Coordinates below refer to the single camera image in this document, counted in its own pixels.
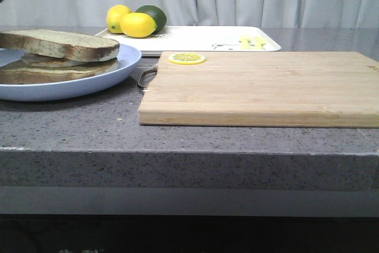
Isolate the bread slice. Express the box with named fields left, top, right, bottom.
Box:
left=1, top=29, right=120, bottom=62
left=1, top=58, right=118, bottom=85

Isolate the green lime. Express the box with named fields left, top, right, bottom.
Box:
left=136, top=5, right=167, bottom=34

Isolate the fried egg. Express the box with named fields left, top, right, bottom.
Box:
left=21, top=53, right=89, bottom=68

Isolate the wooden cutting board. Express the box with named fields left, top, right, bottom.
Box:
left=138, top=52, right=378, bottom=127

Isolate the front yellow lemon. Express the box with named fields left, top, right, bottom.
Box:
left=120, top=12, right=157, bottom=38

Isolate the white rectangular tray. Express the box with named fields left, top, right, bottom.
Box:
left=97, top=25, right=281, bottom=56

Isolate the yellow lemon slice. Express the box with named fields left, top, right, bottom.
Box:
left=168, top=52, right=206, bottom=65

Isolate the metal cutting board handle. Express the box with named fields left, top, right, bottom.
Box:
left=137, top=66, right=158, bottom=89

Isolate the back yellow lemon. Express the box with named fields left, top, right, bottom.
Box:
left=107, top=4, right=132, bottom=34

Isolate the blue round plate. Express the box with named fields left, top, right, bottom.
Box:
left=1, top=44, right=142, bottom=101

